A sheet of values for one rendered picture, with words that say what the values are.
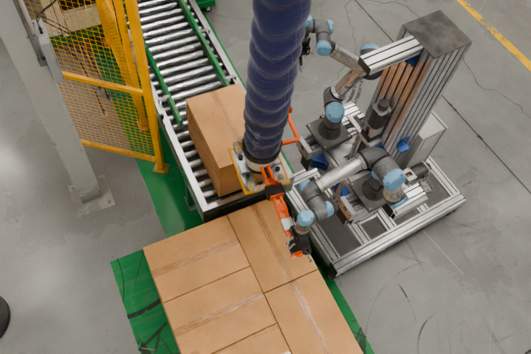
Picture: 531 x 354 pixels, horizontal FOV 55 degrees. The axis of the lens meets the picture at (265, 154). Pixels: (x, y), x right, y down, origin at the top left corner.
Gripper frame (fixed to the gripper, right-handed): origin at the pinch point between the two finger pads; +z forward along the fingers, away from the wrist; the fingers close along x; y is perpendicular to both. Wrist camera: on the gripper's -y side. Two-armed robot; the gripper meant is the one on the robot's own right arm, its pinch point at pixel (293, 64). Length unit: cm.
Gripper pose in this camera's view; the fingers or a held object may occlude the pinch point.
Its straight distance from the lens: 305.8
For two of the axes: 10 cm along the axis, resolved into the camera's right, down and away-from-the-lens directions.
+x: -5.0, -7.6, 4.3
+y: 8.6, -3.9, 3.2
